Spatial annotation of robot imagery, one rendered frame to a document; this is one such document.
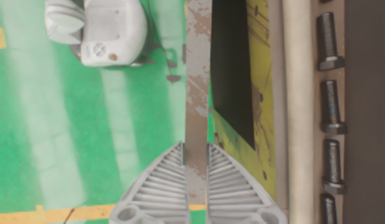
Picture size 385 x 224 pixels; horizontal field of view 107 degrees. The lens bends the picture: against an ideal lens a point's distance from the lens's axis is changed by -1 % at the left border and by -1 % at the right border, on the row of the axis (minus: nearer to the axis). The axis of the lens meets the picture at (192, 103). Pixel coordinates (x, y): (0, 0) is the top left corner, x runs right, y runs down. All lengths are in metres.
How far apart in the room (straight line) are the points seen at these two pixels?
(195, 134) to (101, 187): 1.81
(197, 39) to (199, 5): 0.03
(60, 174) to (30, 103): 0.77
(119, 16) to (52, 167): 1.62
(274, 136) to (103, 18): 1.30
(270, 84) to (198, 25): 0.10
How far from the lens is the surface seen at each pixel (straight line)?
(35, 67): 2.06
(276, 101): 0.18
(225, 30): 0.78
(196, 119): 0.16
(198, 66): 0.16
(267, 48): 0.18
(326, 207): 0.24
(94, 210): 2.15
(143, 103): 1.47
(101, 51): 1.22
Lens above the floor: 1.38
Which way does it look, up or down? 84 degrees down
